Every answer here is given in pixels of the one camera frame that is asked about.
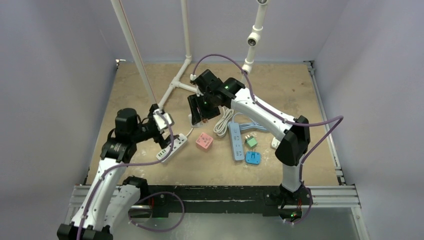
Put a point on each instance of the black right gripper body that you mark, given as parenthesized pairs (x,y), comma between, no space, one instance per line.
(201,109)

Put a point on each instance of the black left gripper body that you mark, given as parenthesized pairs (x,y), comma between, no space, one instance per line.
(151,132)

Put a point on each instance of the white USB power strip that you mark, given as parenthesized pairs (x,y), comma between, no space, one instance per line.
(179,141)

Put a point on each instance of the pink cube adapter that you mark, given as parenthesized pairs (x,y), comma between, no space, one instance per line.
(204,142)

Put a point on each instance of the light blue power strip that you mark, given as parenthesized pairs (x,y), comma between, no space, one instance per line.
(236,141)

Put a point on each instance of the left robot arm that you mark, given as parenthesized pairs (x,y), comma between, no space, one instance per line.
(100,212)

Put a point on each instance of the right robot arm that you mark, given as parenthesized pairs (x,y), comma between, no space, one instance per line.
(293,133)

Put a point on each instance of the green plug adapter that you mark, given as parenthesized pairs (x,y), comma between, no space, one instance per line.
(250,141)

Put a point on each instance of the blue flat plug adapter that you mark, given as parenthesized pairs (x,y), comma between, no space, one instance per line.
(253,158)

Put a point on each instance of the white flat plug adapter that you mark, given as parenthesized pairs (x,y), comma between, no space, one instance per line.
(274,143)

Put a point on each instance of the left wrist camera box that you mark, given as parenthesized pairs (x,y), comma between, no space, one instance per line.
(163,120)

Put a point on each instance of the white PVC pipe frame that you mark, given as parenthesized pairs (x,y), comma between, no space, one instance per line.
(252,40)

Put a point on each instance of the aluminium front rail frame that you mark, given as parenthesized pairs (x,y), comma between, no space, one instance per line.
(343,196)

